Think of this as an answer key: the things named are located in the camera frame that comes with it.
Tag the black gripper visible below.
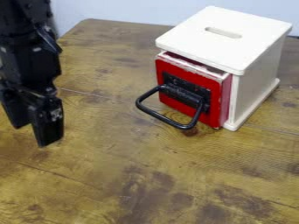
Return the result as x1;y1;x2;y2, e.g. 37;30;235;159
0;27;64;147

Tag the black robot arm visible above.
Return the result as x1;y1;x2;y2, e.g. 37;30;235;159
0;0;64;147

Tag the red drawer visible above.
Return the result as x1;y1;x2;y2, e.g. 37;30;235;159
155;51;232;129

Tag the white wooden box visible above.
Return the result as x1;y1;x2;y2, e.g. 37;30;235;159
155;6;292;131

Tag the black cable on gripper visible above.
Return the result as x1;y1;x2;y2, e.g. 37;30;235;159
33;25;63;55

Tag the black metal drawer handle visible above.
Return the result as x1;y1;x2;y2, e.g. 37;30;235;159
135;83;211;130

